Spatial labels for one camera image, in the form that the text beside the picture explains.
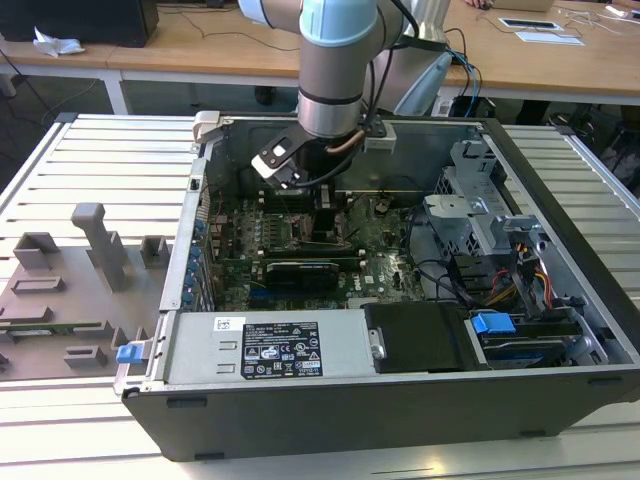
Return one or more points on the white-framed tablet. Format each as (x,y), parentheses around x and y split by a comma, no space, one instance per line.
(530,23)

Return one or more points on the crumpled white paper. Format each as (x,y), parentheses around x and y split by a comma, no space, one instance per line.
(57,42)

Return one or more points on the beige laptop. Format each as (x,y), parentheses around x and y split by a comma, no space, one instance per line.
(525,4)

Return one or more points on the black plastic shroud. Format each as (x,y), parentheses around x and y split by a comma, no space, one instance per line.
(420,340)

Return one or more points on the brown-grey parts rack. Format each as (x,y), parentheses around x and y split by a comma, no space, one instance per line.
(60,300)

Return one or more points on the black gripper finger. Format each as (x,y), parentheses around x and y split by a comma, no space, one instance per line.
(324,222)

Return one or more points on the black RAM slot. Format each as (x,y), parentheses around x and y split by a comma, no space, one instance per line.
(300,251)
(302,210)
(302,200)
(302,205)
(300,256)
(302,195)

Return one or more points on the green motherboard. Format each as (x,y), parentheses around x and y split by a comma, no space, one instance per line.
(380,280)

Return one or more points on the black computer box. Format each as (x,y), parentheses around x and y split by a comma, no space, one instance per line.
(75,22)

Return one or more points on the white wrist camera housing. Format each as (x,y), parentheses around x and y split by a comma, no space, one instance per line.
(262,165)

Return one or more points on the black open PC case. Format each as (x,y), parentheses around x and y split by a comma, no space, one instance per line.
(325,425)

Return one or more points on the green RAM stick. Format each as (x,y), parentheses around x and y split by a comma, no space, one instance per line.
(55,328)

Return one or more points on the thin metal locking lever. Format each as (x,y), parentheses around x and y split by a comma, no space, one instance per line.
(286,209)
(361,228)

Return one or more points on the grey metal drive cage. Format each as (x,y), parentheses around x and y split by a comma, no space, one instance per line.
(450,220)

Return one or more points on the blue plastic latch tab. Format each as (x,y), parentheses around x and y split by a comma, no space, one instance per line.
(129,354)

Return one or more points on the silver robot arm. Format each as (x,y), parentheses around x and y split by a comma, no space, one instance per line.
(330,65)

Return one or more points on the wooden desk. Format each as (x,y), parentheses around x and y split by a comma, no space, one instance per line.
(210,50)

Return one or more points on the grey power supply with label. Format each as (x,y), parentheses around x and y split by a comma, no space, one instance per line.
(200,345)

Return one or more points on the white paper sheet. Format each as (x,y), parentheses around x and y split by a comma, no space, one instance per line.
(550,38)

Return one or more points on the round coin battery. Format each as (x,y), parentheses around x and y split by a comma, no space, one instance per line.
(382,205)

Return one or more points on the pale blue teach pendant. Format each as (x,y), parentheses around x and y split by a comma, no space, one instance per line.
(422,92)

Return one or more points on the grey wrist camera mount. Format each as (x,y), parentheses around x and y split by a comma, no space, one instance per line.
(380,142)

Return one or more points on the blue disk carrier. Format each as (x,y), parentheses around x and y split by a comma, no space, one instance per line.
(492,327)

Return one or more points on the CPU socket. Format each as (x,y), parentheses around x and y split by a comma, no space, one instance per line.
(300,230)

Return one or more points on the black graphics card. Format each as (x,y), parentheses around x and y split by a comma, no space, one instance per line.
(300,275)

